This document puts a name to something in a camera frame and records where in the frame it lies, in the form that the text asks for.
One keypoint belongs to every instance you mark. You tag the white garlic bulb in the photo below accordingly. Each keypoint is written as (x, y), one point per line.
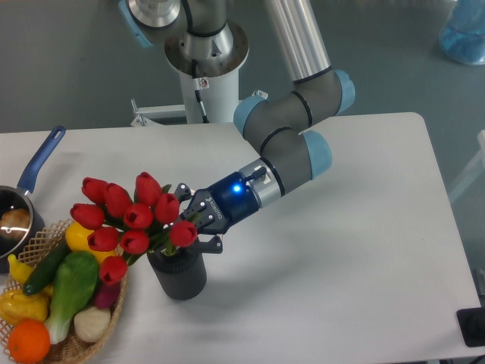
(91, 323)

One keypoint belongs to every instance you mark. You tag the orange fruit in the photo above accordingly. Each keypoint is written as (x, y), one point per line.
(29, 342)

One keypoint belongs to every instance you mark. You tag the dark grey ribbed vase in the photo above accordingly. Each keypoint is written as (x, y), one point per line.
(182, 276)

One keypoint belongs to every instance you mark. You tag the green cucumber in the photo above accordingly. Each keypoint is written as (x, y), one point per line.
(44, 273)

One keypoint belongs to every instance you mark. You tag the blue handled saucepan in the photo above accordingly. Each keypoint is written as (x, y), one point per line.
(18, 197)

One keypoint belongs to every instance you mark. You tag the yellow pumpkin gourd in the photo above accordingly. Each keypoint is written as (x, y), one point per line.
(16, 306)

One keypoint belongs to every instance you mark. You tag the red tulip bouquet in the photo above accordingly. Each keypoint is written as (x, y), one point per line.
(138, 224)

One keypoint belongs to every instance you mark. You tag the blue plastic bag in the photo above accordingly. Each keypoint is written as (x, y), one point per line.
(462, 36)

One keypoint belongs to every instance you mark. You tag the yellow squash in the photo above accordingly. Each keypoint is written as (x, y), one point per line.
(81, 237)

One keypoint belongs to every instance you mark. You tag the yellow banana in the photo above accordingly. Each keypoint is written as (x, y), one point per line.
(18, 273)

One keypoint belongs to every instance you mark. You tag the black device at edge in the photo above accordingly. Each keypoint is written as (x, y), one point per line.
(471, 323)

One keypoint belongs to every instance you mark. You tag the woven wicker basket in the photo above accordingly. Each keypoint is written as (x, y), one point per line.
(72, 349)

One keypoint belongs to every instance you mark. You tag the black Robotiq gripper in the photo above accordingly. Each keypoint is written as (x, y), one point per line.
(218, 208)

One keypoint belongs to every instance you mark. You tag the brown bread in pan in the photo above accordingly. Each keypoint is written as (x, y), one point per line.
(15, 224)

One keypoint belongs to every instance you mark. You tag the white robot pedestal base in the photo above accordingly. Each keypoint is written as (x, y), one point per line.
(208, 71)

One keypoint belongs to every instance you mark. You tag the green bok choy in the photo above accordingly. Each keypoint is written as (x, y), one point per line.
(74, 284)

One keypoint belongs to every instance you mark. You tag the purple red onion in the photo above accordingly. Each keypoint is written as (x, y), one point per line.
(106, 295)

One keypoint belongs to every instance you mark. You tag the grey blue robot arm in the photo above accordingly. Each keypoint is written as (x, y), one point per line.
(290, 153)

